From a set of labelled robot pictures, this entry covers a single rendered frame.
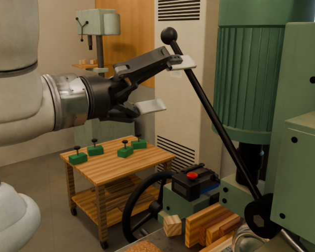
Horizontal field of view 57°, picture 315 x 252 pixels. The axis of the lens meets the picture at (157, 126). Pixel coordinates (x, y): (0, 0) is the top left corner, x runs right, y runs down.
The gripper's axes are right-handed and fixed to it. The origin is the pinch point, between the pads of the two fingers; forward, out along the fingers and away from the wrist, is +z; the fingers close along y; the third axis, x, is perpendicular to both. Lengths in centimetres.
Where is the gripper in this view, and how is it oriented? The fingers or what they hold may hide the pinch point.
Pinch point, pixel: (172, 85)
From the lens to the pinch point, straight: 61.4
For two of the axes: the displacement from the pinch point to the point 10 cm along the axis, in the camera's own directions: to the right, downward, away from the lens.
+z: 8.0, -1.9, 5.7
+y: 3.9, -5.5, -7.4
